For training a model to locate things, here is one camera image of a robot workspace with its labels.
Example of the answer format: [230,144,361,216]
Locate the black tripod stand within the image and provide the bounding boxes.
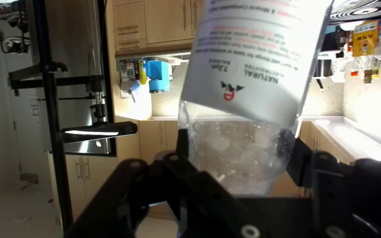
[8,0,139,235]

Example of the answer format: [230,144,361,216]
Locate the light wood upper cabinets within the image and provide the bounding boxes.
[110,0,206,56]

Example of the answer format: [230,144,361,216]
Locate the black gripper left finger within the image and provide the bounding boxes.
[66,126,227,238]

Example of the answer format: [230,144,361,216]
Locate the light wood cabinets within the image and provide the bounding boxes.
[110,0,206,56]
[46,117,188,222]

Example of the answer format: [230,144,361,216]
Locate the blue plastic box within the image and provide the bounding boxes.
[143,58,174,93]

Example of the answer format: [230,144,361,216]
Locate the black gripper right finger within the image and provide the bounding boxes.
[278,129,381,238]

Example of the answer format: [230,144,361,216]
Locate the yellow packet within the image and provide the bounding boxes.
[352,19,381,58]

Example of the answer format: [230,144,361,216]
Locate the light wood lower cabinets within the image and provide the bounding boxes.
[46,117,188,222]

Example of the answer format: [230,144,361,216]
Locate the stainless steel refrigerator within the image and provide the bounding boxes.
[44,0,118,157]

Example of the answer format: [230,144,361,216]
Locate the clear plastic water bottle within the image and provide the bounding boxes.
[177,0,335,197]

